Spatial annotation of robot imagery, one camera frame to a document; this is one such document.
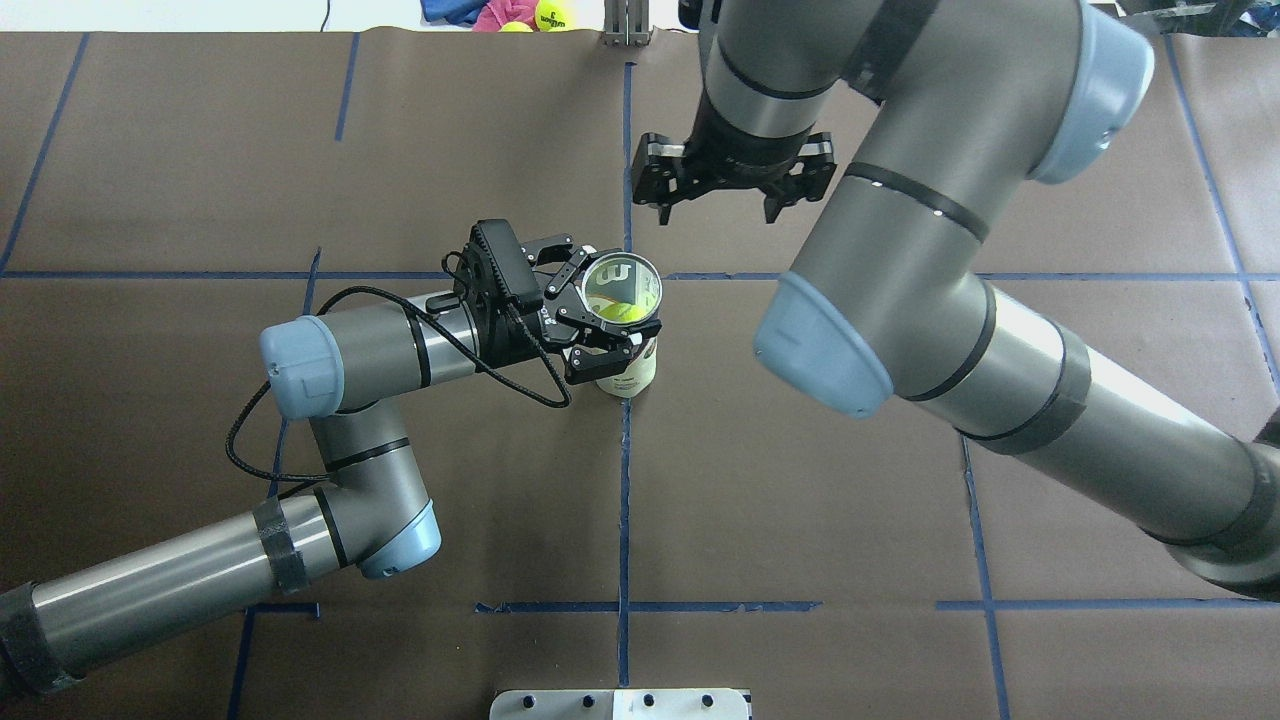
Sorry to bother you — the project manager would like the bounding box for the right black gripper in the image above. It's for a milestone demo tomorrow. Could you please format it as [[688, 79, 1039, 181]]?
[[632, 120, 837, 225]]

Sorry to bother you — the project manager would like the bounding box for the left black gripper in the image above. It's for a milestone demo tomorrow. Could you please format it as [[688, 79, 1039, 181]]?
[[470, 234, 662, 384]]

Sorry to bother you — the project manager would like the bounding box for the tennis ball table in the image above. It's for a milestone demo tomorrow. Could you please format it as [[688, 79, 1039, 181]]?
[[588, 299, 649, 327]]

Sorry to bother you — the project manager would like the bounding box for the clear tennis ball can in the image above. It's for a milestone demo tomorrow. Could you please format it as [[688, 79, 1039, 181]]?
[[579, 251, 663, 398]]

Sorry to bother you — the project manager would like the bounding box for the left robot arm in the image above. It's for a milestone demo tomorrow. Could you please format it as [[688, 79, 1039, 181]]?
[[3, 220, 663, 701]]

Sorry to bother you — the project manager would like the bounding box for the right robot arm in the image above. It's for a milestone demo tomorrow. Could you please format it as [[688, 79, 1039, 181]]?
[[632, 1, 1277, 601]]

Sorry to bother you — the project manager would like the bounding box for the pink cloth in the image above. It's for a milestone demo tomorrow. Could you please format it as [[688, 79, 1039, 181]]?
[[472, 0, 538, 33]]

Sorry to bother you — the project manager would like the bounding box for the blue cloth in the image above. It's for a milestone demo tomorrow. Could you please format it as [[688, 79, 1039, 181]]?
[[419, 0, 488, 26]]

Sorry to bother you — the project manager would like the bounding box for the aluminium frame post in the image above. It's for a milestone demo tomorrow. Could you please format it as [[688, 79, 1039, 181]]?
[[602, 0, 652, 47]]

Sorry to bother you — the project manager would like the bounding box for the white camera mast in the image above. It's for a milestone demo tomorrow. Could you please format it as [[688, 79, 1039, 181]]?
[[489, 687, 754, 719]]

